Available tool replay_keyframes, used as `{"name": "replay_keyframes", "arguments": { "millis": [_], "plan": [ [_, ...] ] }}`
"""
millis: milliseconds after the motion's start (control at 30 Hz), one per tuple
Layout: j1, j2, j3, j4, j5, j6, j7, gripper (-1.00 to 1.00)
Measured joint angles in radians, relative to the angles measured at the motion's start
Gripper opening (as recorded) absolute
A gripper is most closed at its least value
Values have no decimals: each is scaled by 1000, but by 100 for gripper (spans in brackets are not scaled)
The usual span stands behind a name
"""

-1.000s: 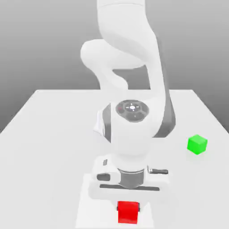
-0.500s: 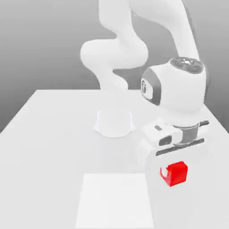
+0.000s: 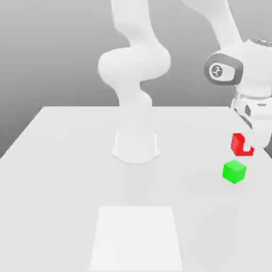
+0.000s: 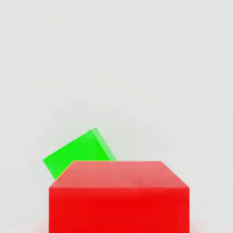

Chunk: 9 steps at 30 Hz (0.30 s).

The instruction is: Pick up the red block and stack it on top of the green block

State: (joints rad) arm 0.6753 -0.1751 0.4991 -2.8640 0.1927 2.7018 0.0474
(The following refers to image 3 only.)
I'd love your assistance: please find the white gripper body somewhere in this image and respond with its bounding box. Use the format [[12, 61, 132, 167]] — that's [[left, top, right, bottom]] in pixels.
[[230, 105, 272, 149]]

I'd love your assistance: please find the small red cube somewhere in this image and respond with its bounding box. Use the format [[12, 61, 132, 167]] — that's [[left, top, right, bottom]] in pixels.
[[231, 133, 255, 157]]

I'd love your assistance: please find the small green cube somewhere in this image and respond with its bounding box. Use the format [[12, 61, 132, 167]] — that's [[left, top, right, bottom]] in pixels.
[[222, 159, 248, 184]]

